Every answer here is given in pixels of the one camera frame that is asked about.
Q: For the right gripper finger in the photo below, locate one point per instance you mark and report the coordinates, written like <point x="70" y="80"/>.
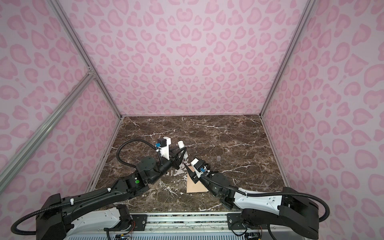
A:
<point x="193" y="176"/>
<point x="206" y="168"/>

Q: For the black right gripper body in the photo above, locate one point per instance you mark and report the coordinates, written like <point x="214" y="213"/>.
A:
<point x="207" y="177"/>

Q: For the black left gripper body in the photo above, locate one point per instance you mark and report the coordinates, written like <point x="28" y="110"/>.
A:
<point x="166" y="166"/>

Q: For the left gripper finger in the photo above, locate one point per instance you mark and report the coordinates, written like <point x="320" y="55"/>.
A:
<point x="178" y="152"/>
<point x="179" y="161"/>

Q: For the peach paper envelope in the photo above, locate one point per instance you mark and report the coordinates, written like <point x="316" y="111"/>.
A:
<point x="195" y="187"/>

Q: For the white glue stick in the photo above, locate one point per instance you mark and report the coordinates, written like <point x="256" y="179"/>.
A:
<point x="181" y="145"/>

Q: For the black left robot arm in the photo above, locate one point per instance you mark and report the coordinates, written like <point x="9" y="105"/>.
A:
<point x="58" y="214"/>

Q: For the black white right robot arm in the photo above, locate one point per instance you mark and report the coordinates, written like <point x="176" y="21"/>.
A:
<point x="287" y="208"/>

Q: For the left diagonal aluminium strut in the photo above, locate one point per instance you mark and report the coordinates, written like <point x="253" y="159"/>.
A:
<point x="18" y="161"/>

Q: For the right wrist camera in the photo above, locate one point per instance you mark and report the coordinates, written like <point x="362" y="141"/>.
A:
<point x="198" y="164"/>

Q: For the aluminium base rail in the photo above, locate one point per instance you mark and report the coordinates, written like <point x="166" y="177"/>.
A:
<point x="174" y="226"/>

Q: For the left corner aluminium post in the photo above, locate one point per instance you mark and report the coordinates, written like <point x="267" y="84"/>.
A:
<point x="79" y="46"/>

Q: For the corner aluminium post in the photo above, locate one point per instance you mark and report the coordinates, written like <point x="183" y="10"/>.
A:
<point x="308" y="11"/>
<point x="79" y="46"/>

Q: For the right corner aluminium post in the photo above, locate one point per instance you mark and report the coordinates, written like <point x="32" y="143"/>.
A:
<point x="308" y="11"/>

